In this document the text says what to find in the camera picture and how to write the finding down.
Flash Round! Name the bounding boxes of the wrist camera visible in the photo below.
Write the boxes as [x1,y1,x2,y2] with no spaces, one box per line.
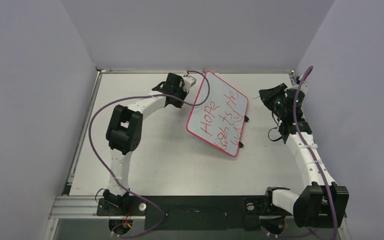
[182,75,197,93]
[292,80,308,102]

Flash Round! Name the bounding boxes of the pink framed whiteboard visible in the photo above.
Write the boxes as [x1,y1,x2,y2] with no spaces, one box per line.
[186,71,249,157]

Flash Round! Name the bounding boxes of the purple cable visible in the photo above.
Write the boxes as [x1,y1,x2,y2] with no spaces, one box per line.
[261,65,339,240]
[88,70,211,239]

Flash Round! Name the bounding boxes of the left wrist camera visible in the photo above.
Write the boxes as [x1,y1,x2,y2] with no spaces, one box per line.
[182,75,197,93]

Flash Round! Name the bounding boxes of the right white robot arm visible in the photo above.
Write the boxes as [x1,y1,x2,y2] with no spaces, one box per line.
[258,83,349,229]

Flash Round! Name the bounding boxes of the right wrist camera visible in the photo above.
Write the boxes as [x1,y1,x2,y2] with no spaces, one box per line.
[292,80,308,102]

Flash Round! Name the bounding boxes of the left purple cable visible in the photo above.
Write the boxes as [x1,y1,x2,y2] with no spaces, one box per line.
[88,70,211,239]

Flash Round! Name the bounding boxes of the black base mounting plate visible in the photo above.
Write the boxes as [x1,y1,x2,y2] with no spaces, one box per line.
[96,195,290,233]

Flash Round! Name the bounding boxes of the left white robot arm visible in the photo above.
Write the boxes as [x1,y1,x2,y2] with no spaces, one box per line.
[103,73,196,215]

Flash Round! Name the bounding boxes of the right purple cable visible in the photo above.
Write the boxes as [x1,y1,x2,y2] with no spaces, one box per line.
[261,65,339,240]

